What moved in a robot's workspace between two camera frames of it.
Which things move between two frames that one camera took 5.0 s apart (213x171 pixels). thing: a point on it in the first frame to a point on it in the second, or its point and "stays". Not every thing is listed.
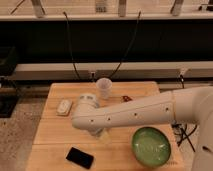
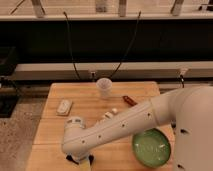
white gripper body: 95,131 to 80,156
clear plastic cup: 104,84 stays
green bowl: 150,147 stays
